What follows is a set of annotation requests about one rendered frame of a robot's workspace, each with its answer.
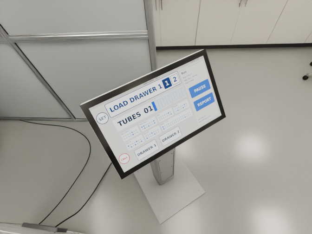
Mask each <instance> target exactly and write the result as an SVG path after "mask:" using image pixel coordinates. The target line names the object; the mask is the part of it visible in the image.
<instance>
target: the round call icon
mask: <svg viewBox="0 0 312 234"><path fill-rule="evenodd" d="M117 159H118V161H119V163H120V165H121V166H123V165H125V164H127V163H129V162H130V161H132V159H131V157H130V155H129V153H128V151H126V152H124V153H122V154H120V155H119V156H117Z"/></svg>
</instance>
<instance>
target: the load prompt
mask: <svg viewBox="0 0 312 234"><path fill-rule="evenodd" d="M180 84H182V82H181V79H180V77H179V74H178V71H175V72H173V73H171V74H169V75H167V76H165V77H163V78H160V79H158V80H156V81H154V82H152V83H150V84H147V85H145V86H143V87H141V88H139V89H137V90H135V91H132V92H130V93H128V94H126V95H124V96H122V97H120V98H117V99H115V100H113V101H111V102H109V103H107V104H105V105H104V106H105V108H106V110H107V112H108V114H109V116H110V118H113V117H115V116H117V115H119V114H121V113H123V112H125V111H127V110H129V109H131V108H133V107H135V106H137V105H139V104H141V103H143V102H145V101H147V100H149V99H151V98H153V97H155V96H157V95H159V94H161V93H163V92H165V91H167V90H169V89H171V88H173V87H175V86H178V85H180Z"/></svg>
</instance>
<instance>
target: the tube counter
mask: <svg viewBox="0 0 312 234"><path fill-rule="evenodd" d="M185 96H186V93H185V90H184V87H183V86H181V87H179V88H177V89H175V90H173V91H171V92H169V93H167V94H165V95H163V96H161V97H159V98H157V99H155V100H153V101H151V102H149V103H147V104H145V105H143V106H142V110H143V111H144V114H145V116H146V117H147V116H149V115H151V114H153V113H155V112H157V111H159V110H160V109H162V108H164V107H166V106H168V105H170V104H172V103H174V102H176V101H178V100H180V99H182V98H184V97H185Z"/></svg>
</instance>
